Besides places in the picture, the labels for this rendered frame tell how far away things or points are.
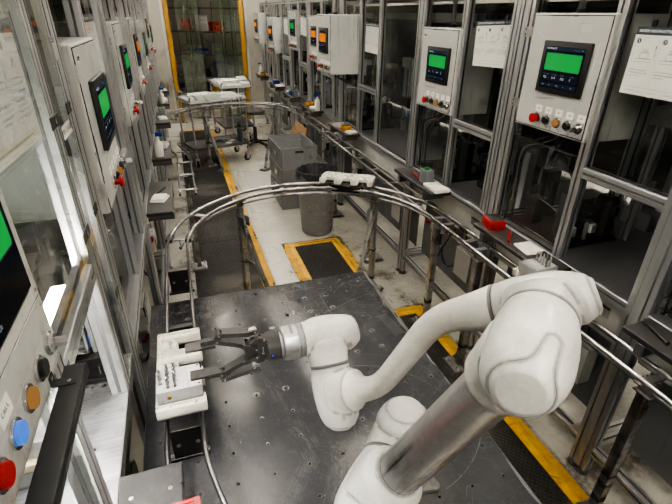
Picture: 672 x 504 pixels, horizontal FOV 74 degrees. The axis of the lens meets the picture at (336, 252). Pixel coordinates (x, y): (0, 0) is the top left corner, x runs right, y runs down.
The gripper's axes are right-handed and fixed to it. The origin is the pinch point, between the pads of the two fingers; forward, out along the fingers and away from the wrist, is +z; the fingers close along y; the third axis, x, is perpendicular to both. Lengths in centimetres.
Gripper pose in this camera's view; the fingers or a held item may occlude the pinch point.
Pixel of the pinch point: (198, 360)
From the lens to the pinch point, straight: 117.8
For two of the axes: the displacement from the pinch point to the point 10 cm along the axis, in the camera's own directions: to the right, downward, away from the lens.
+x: 3.2, 4.5, -8.3
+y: 0.1, -8.8, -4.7
